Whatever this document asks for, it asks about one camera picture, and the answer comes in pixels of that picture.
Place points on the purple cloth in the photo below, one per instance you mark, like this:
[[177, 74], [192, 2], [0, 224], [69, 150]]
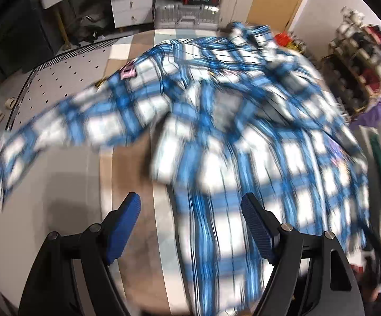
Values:
[[380, 108]]

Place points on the black bag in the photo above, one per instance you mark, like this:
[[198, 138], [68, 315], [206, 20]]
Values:
[[88, 29]]

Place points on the blue plaid shirt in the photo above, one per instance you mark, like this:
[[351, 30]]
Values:
[[226, 138]]

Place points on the black low cabinet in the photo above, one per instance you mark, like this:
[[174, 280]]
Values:
[[9, 39]]

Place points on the group of sneakers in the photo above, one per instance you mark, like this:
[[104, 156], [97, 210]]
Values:
[[352, 36]]

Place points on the grey dotted floor mat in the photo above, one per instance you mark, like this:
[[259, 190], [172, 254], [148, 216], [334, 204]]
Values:
[[72, 72]]

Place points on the silver suitcase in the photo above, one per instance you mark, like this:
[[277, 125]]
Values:
[[177, 14]]

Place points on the wooden shoe rack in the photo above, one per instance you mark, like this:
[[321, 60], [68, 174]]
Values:
[[366, 89]]

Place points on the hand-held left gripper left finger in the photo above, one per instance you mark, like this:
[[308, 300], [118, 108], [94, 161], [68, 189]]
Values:
[[124, 225]]

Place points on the red yellow toy pile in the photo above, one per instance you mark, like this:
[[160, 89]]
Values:
[[287, 41]]

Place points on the beige slipper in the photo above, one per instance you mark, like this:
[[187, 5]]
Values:
[[10, 102], [0, 116]]

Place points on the checkered bed sheet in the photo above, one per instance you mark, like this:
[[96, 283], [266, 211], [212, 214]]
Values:
[[131, 177]]

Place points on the white drawer desk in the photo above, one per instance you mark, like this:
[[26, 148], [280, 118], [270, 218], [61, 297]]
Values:
[[131, 3]]

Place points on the wooden door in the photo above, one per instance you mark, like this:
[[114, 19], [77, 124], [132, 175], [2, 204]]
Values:
[[276, 0]]

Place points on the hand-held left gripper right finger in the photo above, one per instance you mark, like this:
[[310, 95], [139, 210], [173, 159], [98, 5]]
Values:
[[259, 230]]

